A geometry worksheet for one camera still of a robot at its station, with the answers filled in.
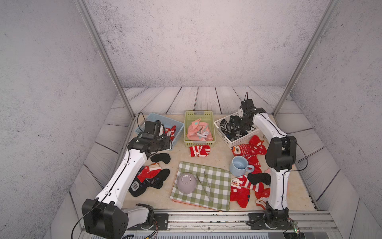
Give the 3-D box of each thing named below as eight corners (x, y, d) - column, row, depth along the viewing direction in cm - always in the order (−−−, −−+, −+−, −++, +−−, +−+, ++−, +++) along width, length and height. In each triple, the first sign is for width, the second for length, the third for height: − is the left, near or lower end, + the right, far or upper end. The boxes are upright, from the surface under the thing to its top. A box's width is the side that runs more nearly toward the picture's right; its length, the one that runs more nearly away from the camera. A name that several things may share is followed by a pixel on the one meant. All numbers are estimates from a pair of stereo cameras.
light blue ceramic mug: (231, 177, 89) (233, 171, 83) (228, 161, 95) (230, 155, 90) (252, 176, 88) (256, 171, 83) (248, 161, 95) (251, 155, 90)
